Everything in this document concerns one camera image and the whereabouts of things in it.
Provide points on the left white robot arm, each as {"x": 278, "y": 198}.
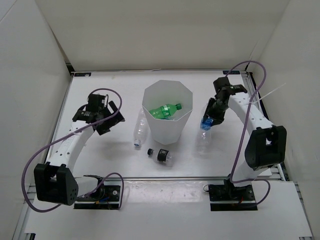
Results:
{"x": 54, "y": 180}

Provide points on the clear bottle blue label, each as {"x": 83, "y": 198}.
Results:
{"x": 204, "y": 135}

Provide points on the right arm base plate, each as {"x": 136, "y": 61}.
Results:
{"x": 229, "y": 198}

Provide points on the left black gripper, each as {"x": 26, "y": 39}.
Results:
{"x": 104, "y": 128}

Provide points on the clear bottle black label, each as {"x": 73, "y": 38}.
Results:
{"x": 161, "y": 156}

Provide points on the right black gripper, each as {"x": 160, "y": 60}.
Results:
{"x": 217, "y": 118}

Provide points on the white octagonal bin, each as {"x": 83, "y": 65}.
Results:
{"x": 163, "y": 92}

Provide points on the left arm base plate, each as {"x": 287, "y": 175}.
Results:
{"x": 97, "y": 193}

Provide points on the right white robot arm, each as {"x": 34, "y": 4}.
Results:
{"x": 267, "y": 142}

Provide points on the clear bottle blue cap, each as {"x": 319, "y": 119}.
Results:
{"x": 141, "y": 129}

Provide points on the green plastic bottle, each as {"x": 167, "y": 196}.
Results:
{"x": 165, "y": 111}

